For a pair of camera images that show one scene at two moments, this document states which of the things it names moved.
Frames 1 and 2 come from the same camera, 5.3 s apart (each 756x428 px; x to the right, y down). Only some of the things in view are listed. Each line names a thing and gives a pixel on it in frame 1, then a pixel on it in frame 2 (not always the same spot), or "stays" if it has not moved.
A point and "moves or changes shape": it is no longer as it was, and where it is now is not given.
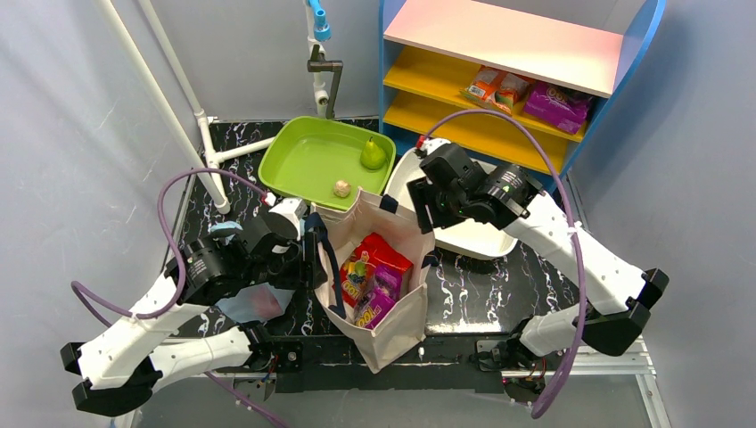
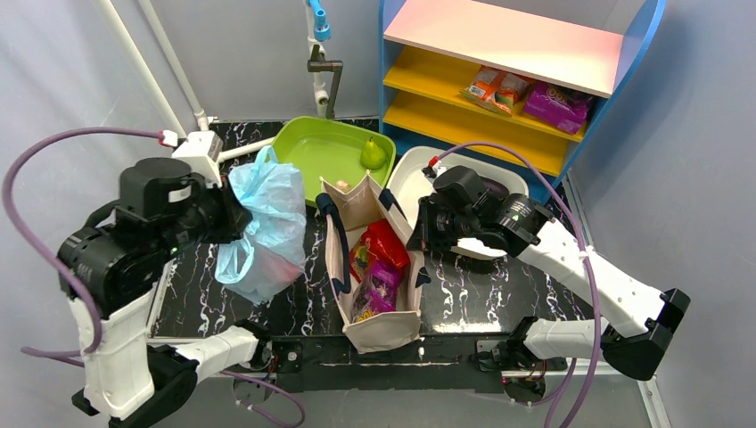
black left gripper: x=310 y=254 → x=229 y=211
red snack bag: x=358 y=267 moves or changes shape
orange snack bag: x=499 y=89 stays
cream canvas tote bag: x=332 y=233 moves or changes shape
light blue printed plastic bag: x=262 y=301 → x=272 y=250
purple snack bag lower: x=561 y=108 stays
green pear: x=372 y=157 stays
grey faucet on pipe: x=317 y=63 stays
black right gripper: x=422 y=201 → x=423 y=223
